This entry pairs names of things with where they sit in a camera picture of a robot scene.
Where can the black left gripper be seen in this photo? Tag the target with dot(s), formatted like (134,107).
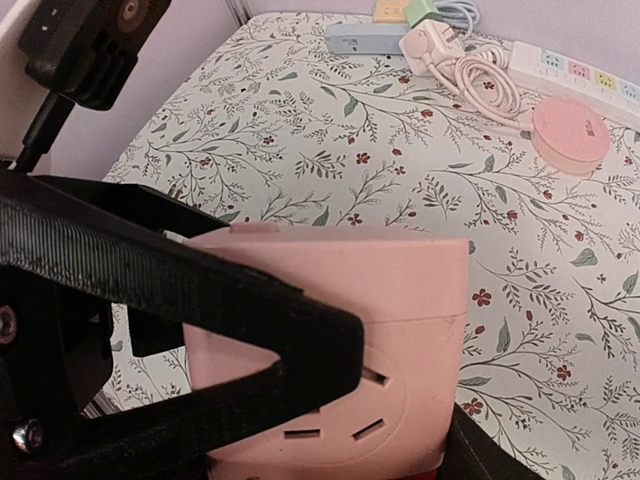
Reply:
(72,249)

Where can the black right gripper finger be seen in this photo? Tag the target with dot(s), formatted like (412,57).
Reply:
(470,454)

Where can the light pink cube socket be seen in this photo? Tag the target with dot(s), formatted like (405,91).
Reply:
(409,291)

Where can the yellow cube socket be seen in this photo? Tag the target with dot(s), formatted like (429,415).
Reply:
(390,11)

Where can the white plug block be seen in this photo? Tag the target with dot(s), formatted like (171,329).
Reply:
(430,43)

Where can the green beige socket adapter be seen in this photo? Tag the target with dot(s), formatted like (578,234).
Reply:
(416,11)

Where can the floral table cloth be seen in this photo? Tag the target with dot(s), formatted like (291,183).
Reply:
(273,127)

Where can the blue power strip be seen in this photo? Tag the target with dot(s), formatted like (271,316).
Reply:
(365,38)

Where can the white colourful power strip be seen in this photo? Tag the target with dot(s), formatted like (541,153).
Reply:
(552,74)

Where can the pink round cable reel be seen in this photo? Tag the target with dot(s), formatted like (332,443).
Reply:
(569,135)

